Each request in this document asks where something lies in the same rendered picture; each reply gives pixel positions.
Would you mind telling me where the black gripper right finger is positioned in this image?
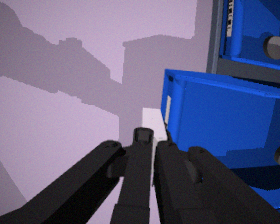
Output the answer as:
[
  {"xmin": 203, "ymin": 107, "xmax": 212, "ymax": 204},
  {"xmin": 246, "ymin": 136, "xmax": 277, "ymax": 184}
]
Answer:
[{"xmin": 152, "ymin": 109, "xmax": 280, "ymax": 224}]

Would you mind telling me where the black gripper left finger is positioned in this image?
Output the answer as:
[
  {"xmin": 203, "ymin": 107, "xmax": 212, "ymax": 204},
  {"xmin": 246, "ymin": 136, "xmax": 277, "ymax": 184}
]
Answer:
[{"xmin": 0, "ymin": 108, "xmax": 155, "ymax": 224}]

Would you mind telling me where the grey steel disc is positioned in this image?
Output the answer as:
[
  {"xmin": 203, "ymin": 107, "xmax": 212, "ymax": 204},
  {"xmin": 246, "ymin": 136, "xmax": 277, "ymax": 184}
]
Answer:
[
  {"xmin": 263, "ymin": 36, "xmax": 280, "ymax": 60},
  {"xmin": 274, "ymin": 147, "xmax": 280, "ymax": 165}
]

